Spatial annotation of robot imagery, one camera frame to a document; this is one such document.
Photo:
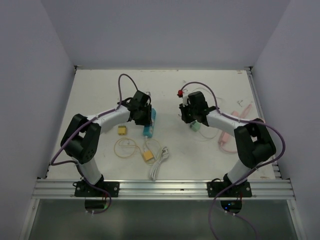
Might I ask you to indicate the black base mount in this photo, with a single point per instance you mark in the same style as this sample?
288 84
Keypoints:
101 189
220 188

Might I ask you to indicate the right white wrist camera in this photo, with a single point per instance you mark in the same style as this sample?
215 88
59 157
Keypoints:
184 95

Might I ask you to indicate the aluminium front rail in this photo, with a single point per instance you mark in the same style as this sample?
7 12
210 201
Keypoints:
65 189

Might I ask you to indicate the yellow plug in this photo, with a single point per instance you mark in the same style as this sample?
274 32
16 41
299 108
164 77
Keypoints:
147 156

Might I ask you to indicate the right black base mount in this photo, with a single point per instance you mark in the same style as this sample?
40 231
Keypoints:
220 188

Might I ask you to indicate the yellow plug adapter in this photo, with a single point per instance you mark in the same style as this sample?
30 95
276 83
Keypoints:
122 130

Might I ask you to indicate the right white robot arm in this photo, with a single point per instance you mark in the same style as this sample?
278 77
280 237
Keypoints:
254 144

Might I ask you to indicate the green plug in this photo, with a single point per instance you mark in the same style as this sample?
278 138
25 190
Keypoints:
195 126

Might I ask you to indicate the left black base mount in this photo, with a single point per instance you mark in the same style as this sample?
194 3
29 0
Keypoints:
101 189

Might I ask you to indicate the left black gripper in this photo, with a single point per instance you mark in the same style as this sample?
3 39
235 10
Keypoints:
147 121

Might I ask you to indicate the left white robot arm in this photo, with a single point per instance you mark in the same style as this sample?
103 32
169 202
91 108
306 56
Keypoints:
81 138

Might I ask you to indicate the pink power strip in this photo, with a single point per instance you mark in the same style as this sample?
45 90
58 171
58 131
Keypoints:
224 137

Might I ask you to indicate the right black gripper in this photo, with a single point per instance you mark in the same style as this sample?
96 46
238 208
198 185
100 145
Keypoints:
183 109

